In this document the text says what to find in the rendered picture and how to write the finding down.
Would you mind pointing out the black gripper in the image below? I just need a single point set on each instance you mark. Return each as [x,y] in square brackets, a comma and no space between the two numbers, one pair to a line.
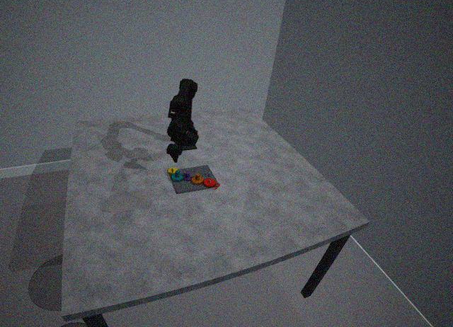
[175,150]

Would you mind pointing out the teal gear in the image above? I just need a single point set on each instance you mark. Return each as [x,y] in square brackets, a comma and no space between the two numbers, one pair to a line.
[177,177]

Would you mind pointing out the red gear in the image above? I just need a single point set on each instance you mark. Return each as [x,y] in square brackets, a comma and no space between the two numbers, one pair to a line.
[209,185]

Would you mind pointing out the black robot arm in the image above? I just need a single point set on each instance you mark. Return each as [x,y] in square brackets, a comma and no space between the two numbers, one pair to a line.
[182,106]

